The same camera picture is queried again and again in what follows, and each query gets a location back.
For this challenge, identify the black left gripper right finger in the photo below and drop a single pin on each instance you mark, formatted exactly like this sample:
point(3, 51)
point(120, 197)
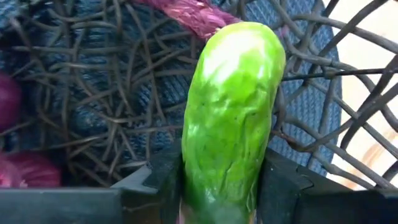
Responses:
point(280, 193)

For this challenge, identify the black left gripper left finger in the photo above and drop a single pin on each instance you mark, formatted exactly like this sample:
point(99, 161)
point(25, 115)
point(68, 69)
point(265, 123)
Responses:
point(155, 186)

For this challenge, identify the round dark blue mat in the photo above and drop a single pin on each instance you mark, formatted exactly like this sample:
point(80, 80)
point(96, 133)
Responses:
point(308, 102)

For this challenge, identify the green cucumber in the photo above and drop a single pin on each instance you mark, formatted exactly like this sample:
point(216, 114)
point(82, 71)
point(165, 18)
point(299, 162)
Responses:
point(233, 109)

